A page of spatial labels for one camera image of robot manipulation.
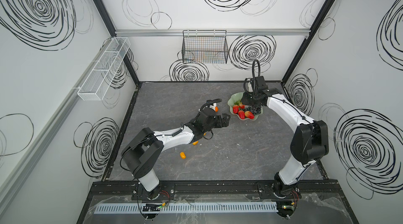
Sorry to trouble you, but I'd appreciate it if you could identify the light green wavy fruit bowl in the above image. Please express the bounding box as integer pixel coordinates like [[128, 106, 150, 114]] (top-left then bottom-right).
[[227, 92, 263, 121]]

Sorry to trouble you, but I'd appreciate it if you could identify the dark fake grape bunch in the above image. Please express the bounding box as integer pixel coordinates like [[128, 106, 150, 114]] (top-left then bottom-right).
[[245, 106, 261, 115]]

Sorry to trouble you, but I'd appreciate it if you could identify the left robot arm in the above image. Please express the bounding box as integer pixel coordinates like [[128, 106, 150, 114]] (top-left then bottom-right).
[[121, 106, 230, 198]]

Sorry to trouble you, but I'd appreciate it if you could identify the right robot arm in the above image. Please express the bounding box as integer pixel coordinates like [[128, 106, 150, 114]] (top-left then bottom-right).
[[241, 76, 329, 198]]

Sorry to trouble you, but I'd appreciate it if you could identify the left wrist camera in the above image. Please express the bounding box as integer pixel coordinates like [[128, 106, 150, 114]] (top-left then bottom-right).
[[209, 103, 217, 111]]

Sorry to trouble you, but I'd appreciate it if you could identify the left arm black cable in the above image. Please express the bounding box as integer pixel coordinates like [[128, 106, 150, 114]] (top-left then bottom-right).
[[199, 98, 222, 140]]

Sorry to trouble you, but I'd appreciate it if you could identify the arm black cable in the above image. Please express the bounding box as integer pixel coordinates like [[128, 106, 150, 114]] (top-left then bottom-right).
[[243, 59, 262, 99], [199, 98, 222, 140]]

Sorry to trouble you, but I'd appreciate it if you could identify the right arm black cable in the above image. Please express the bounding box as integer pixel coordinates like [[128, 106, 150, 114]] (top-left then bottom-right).
[[243, 59, 262, 99]]

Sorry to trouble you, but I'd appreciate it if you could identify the black wire wall basket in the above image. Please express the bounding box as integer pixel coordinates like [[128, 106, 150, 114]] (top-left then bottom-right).
[[181, 30, 229, 64]]

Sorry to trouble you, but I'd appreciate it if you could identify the white slotted cable duct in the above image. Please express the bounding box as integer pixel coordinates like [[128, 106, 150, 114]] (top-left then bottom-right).
[[93, 202, 278, 214]]

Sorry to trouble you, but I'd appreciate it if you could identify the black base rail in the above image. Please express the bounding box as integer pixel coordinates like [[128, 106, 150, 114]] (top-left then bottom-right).
[[89, 179, 341, 201]]

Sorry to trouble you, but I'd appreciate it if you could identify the white mesh wall shelf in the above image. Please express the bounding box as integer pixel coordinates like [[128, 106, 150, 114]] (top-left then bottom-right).
[[78, 37, 130, 101]]

